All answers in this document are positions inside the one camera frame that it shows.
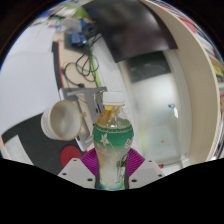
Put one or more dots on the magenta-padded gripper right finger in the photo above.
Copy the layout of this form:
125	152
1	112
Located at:
145	171

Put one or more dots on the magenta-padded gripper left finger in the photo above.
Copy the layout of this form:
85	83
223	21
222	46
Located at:
76	171

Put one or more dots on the green-labelled clear drink bottle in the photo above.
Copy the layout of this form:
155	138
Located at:
112	143

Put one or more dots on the flat round red coaster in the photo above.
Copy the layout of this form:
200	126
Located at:
70	156

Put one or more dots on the black red-edged desk mat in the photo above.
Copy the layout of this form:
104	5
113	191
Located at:
36	140

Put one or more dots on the white patterned paper cup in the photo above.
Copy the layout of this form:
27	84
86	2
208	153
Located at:
61	121

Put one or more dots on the grey sheet on mat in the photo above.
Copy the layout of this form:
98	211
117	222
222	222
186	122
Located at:
18	150

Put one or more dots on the grey metal laptop stand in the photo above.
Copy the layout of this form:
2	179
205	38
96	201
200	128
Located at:
88	96

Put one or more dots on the white paper sheets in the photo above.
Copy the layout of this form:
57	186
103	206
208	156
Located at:
26	80

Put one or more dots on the small blue device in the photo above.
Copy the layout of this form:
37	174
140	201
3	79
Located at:
77	39

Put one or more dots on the black computer monitor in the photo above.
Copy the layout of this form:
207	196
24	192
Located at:
133	30

